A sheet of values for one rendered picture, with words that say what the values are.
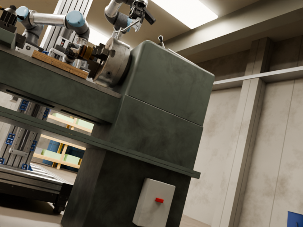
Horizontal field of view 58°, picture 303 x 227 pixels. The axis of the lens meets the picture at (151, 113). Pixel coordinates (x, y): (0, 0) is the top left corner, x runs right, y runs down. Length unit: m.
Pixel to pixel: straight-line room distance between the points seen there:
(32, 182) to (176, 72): 1.29
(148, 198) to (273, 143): 3.09
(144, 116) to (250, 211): 3.06
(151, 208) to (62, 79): 0.87
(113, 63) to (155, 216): 0.93
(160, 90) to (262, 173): 2.96
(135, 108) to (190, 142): 0.44
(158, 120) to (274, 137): 2.98
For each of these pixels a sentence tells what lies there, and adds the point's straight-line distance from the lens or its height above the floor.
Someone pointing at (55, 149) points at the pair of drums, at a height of 0.47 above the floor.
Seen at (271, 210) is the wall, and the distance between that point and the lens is 4.25.
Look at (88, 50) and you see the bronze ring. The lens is 1.79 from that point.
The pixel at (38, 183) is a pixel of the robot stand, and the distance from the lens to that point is 2.22.
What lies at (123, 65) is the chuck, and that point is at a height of 1.04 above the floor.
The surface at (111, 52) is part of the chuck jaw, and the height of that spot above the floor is 1.09.
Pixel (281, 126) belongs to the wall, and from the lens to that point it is 4.47.
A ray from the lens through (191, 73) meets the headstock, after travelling 1.87.
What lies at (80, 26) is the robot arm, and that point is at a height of 1.33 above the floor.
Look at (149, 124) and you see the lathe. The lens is 1.66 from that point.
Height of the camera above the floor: 0.44
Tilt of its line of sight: 13 degrees up
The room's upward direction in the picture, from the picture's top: 16 degrees clockwise
